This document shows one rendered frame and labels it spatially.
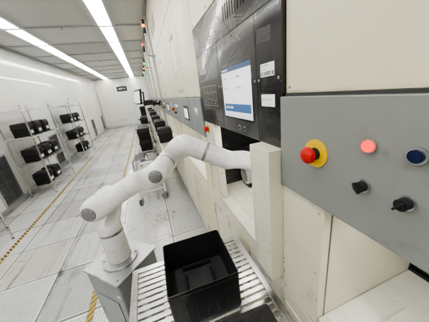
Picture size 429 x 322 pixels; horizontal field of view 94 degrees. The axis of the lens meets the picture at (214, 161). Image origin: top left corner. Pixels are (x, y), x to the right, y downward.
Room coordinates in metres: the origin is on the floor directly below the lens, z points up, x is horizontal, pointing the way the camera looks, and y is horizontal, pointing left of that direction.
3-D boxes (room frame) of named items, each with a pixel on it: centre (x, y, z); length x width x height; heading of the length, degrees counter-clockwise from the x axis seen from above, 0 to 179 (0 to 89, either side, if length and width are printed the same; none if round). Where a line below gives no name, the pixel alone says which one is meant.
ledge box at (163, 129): (3.71, 0.85, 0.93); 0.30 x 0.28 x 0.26; 14
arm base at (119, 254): (0.92, 0.60, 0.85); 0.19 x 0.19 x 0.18
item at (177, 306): (0.67, 0.13, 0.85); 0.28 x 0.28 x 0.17; 15
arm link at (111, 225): (0.95, 0.60, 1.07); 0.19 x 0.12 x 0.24; 175
